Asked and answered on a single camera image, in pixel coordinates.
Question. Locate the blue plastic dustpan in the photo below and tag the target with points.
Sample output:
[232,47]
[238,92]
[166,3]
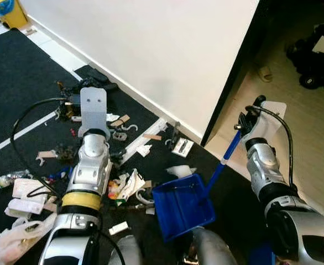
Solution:
[181,207]

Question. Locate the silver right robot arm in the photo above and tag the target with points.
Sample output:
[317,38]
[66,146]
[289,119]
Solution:
[264,165]

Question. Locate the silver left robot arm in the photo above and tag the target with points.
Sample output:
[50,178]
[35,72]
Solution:
[90,165]

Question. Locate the beige slipper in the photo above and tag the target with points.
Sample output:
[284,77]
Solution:
[265,74]

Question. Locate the white flat box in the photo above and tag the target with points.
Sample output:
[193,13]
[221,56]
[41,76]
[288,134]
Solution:
[183,147]

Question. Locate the crumpled white paper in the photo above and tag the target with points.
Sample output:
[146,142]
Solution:
[182,171]

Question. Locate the black wheeled cart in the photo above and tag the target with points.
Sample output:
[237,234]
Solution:
[317,61]

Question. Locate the brown cardboard strip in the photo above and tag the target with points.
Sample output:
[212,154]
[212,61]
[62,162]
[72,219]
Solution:
[152,136]

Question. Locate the white plastic hook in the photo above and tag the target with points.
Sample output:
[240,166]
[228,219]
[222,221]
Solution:
[132,128]

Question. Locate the brown cardboard piece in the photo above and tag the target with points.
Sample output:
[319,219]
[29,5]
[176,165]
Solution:
[120,121]

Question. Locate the grey robot right leg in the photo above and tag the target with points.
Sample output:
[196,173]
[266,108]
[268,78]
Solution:
[212,248]

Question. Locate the grey robot leg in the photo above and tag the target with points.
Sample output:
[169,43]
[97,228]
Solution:
[212,248]
[127,251]

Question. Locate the colourful wrapper and paper heap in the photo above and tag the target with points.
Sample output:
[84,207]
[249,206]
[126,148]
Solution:
[130,185]

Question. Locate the blue bucket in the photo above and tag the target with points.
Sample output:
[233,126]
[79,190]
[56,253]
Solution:
[261,255]

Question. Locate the black shoe pile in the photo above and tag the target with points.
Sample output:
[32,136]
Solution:
[101,79]

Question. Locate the small white block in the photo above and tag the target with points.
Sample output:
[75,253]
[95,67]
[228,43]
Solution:
[118,228]

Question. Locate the grey robot left leg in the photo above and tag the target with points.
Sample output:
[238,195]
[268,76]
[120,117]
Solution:
[127,251]

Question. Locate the cardboard piece with white hook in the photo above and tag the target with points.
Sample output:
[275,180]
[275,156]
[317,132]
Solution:
[47,155]

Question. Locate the clear plastic bottle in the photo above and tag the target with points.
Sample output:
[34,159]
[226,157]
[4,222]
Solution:
[4,181]

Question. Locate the white plastic bag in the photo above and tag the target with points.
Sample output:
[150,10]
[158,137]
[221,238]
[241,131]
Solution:
[15,240]

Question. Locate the yellow bin with blue lid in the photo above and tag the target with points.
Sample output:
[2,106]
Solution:
[10,14]

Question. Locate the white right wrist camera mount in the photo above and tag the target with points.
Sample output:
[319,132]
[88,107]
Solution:
[270,124]

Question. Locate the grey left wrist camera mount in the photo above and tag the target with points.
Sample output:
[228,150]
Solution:
[93,110]

